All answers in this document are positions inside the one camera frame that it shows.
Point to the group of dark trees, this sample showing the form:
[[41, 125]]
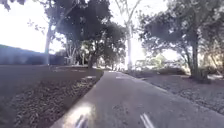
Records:
[[190, 33], [90, 30]]

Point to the robot's own part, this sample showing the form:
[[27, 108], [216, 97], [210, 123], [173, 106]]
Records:
[[81, 121], [146, 120]]

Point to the pale-trunked tree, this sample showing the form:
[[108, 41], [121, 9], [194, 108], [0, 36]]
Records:
[[129, 46]]

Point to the dark fence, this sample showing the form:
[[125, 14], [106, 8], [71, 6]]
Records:
[[23, 56]]

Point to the leaf-covered ground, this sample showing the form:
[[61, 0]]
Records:
[[193, 88], [43, 93]]

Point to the grey concrete path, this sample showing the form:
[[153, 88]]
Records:
[[133, 100]]

